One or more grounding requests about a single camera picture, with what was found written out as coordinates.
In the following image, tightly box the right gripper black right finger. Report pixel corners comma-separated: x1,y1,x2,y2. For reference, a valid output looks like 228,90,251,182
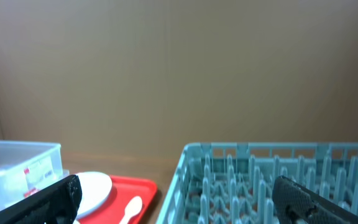
272,176,358,224

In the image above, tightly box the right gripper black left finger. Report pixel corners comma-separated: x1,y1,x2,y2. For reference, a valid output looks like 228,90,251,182
0,174,82,224

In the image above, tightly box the clear plastic waste bin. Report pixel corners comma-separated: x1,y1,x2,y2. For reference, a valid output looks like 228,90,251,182
0,140,70,211

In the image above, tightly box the grey dishwasher rack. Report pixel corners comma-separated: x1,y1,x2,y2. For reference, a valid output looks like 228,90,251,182
157,142,358,223

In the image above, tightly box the large light blue plate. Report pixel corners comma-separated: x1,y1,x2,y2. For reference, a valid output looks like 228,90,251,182
76,171,112,219

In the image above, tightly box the red serving tray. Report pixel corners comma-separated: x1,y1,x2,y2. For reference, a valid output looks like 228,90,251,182
79,175,158,224

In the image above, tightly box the white plastic spoon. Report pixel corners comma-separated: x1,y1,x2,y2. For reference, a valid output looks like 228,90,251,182
119,196,143,224

